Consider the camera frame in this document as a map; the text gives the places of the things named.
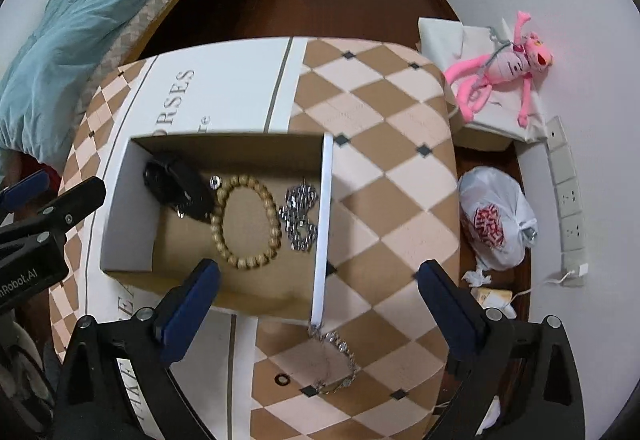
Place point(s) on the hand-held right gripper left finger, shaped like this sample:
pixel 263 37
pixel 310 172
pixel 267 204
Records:
pixel 192 307

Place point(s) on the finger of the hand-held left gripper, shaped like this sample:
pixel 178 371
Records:
pixel 75 205
pixel 25 190

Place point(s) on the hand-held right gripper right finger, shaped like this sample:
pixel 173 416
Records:
pixel 450 310

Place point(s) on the white cardboard box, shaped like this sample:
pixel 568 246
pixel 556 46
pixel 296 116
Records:
pixel 200 155

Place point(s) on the crumpled white tissue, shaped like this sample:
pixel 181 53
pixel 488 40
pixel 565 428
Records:
pixel 475 277

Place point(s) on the small beige carton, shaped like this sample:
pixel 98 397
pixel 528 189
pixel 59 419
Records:
pixel 492 299

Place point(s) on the black wrist watch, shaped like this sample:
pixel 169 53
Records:
pixel 185 185

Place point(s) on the white plastic bag red print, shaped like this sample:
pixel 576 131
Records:
pixel 500 190

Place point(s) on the white charger plug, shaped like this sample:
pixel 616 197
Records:
pixel 580 271

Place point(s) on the blue blanket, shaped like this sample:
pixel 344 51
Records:
pixel 75 10

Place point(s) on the pink plush toy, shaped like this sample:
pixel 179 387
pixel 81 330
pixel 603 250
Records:
pixel 505 65

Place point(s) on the white wall socket strip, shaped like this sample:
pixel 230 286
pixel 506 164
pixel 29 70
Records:
pixel 570 200

